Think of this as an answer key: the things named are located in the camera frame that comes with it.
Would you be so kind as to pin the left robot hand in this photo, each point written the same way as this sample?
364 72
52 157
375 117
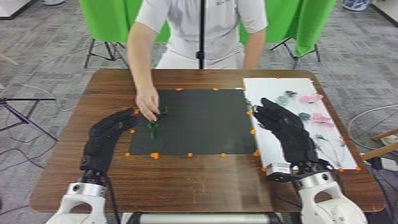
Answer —
103 138

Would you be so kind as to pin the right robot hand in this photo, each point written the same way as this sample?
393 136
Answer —
286 133

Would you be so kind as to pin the dark mat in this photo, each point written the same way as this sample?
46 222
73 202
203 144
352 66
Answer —
201 123

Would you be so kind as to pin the person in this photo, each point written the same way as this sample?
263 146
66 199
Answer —
195 30

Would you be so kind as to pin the blue flower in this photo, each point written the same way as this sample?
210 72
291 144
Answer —
283 100
304 116
290 93

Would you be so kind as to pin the pink flower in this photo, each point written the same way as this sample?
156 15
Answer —
311 98
322 118

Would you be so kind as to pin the white sheet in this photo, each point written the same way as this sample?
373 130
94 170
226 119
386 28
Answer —
268 86

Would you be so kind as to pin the black tripod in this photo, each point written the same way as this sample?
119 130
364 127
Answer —
20 115

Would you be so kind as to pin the black stand pole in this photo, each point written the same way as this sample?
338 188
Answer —
201 33

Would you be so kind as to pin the blue and white vase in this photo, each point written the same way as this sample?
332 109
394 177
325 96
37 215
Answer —
355 4

